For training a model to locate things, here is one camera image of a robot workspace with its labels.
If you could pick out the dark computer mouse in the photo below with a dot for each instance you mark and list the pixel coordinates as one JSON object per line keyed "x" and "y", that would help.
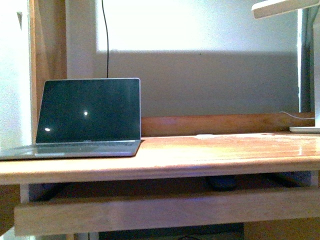
{"x": 221, "y": 183}

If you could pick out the wooden desk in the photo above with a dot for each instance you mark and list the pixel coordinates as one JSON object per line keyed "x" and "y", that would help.
{"x": 219, "y": 92}

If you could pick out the grey open laptop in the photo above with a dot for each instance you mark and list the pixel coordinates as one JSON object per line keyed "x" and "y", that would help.
{"x": 85, "y": 118}

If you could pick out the wooden pull-out keyboard tray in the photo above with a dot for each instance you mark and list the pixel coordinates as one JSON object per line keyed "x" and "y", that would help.
{"x": 103, "y": 214}

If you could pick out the white desk lamp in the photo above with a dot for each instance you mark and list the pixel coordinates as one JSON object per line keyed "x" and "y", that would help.
{"x": 270, "y": 8}

